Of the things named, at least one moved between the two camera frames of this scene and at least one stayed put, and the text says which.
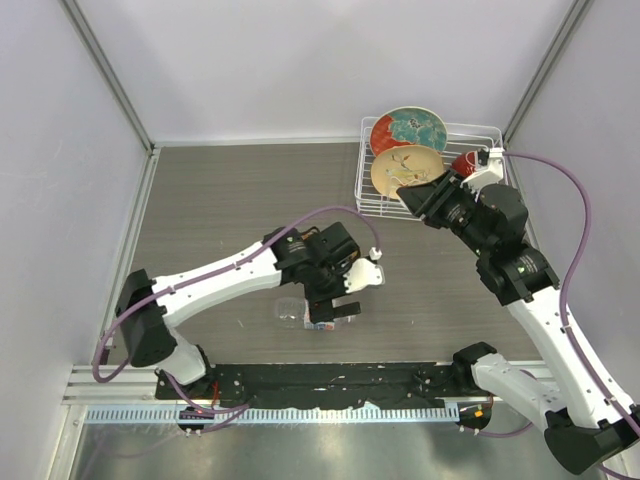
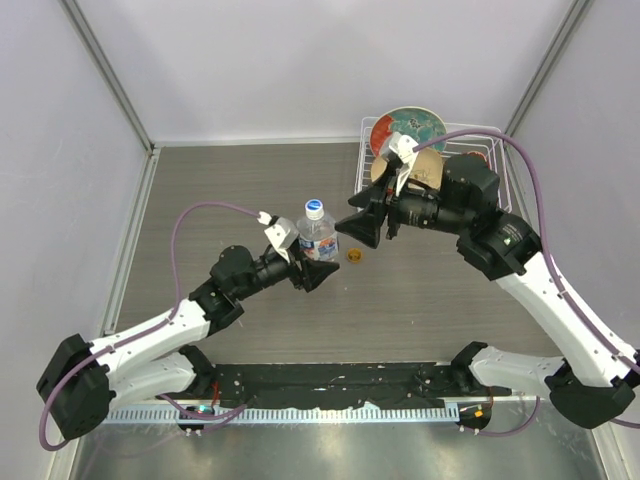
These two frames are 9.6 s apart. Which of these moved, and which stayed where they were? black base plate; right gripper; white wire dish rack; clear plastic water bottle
Moved: right gripper; clear plastic water bottle
Stayed: white wire dish rack; black base plate
